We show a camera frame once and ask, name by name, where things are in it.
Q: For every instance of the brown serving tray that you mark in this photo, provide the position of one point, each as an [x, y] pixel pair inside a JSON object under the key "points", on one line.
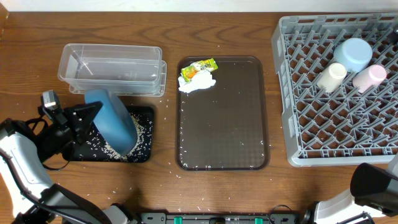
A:
{"points": [[224, 127]]}

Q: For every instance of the clear plastic bin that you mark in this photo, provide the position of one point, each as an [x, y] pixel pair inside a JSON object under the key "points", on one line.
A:
{"points": [[76, 55]]}

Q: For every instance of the dark blue plate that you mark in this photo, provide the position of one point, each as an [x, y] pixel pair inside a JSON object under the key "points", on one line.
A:
{"points": [[113, 121]]}

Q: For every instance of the black plastic tray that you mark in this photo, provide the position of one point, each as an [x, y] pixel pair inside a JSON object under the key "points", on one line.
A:
{"points": [[143, 143]]}

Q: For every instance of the light blue bowl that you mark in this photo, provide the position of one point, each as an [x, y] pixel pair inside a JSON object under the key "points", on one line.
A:
{"points": [[354, 54]]}

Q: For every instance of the green yellow snack wrapper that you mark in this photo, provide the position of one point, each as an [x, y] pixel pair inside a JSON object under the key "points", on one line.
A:
{"points": [[203, 65]]}

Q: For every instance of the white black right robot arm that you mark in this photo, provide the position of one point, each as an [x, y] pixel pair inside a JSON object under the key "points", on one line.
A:
{"points": [[372, 193]]}

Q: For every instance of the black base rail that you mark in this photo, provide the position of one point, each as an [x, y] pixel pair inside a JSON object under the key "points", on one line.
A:
{"points": [[162, 218]]}

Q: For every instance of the grey dishwasher rack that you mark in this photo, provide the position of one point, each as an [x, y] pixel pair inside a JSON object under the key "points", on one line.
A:
{"points": [[344, 127]]}

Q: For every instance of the cream white cup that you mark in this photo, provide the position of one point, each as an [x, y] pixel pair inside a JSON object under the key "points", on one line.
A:
{"points": [[332, 77]]}

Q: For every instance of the white tissue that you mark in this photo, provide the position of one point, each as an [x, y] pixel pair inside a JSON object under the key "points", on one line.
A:
{"points": [[200, 81]]}

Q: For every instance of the pink cup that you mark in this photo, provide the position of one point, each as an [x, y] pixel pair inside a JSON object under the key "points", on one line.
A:
{"points": [[374, 75]]}

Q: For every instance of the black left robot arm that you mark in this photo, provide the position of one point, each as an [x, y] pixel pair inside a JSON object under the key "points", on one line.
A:
{"points": [[35, 197]]}

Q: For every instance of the white rice pile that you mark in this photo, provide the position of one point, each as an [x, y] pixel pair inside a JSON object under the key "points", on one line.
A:
{"points": [[140, 137]]}

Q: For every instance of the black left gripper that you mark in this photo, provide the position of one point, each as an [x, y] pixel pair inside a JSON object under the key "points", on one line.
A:
{"points": [[76, 119]]}

